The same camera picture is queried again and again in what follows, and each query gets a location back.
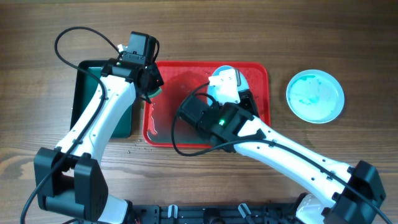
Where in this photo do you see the black tub with green water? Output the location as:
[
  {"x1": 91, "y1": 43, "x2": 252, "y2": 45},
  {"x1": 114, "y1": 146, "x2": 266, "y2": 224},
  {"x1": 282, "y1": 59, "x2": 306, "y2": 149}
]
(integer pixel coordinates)
[{"x1": 70, "y1": 60, "x2": 132, "y2": 139}]

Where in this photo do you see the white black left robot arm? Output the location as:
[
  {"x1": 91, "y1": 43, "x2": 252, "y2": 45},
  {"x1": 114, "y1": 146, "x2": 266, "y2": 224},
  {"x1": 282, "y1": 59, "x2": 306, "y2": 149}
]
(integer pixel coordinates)
[{"x1": 34, "y1": 58, "x2": 164, "y2": 223}]

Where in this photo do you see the small white plate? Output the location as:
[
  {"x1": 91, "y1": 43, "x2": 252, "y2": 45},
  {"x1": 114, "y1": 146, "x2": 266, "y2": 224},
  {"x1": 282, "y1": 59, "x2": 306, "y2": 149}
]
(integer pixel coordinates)
[{"x1": 285, "y1": 69, "x2": 345, "y2": 124}]

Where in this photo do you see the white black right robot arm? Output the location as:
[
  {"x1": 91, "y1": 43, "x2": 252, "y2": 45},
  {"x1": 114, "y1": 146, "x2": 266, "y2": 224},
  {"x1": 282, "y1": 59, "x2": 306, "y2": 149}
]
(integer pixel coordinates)
[{"x1": 196, "y1": 93, "x2": 391, "y2": 223}]

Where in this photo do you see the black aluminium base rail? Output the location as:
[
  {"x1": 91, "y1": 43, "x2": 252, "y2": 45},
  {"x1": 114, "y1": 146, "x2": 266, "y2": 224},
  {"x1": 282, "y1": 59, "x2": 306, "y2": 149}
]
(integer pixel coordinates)
[{"x1": 126, "y1": 203, "x2": 301, "y2": 224}]

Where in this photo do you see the red plastic tray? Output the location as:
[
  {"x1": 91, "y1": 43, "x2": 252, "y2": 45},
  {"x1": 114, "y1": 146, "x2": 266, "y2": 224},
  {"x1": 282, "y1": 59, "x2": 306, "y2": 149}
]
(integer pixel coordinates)
[{"x1": 142, "y1": 61, "x2": 271, "y2": 147}]

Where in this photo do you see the large white plate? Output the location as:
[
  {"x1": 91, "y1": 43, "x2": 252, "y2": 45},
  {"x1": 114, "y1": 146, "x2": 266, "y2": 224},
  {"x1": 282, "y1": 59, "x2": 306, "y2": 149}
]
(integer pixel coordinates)
[{"x1": 207, "y1": 65, "x2": 249, "y2": 105}]

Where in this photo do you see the green yellow scrub sponge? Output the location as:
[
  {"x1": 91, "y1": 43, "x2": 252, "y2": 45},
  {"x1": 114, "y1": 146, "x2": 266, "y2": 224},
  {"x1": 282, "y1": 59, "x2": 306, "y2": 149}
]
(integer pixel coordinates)
[{"x1": 147, "y1": 87, "x2": 162, "y2": 98}]

